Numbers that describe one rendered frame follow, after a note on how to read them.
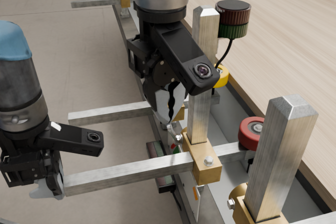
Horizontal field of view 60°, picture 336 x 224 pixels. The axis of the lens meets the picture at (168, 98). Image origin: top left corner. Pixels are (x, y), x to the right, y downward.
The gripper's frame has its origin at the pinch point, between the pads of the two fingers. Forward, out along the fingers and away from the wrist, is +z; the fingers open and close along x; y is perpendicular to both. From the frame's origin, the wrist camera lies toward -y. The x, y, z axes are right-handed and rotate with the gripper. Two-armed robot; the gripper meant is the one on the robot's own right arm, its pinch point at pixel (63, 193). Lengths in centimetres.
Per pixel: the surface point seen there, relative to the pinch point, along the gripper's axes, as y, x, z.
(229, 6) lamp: -33.1, -3.3, -34.1
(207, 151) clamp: -30.3, 0.6, -4.5
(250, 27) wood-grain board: -67, -52, -8
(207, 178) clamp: -28.9, 5.0, -1.5
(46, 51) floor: 39, -243, 83
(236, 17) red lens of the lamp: -33.4, -1.1, -33.0
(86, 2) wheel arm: -8, -124, 1
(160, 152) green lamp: -23.9, -17.2, 12.4
